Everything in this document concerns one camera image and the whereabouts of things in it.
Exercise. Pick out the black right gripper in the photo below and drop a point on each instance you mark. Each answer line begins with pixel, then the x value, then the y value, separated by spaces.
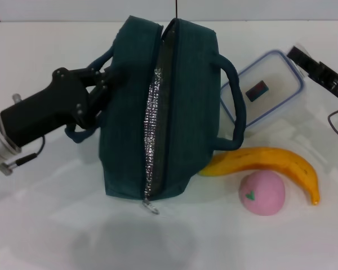
pixel 333 81

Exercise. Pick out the clear container with blue rim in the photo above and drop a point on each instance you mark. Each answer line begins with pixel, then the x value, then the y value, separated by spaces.
pixel 276 84

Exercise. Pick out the yellow banana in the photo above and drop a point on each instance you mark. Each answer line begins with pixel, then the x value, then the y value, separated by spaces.
pixel 270 160

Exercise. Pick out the dark teal zip bag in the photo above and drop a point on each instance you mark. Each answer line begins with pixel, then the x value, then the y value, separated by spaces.
pixel 186 112

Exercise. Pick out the pink peach toy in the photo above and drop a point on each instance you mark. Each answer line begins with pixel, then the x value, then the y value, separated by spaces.
pixel 266 194

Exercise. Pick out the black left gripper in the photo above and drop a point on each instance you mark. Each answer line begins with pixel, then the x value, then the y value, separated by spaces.
pixel 50 109

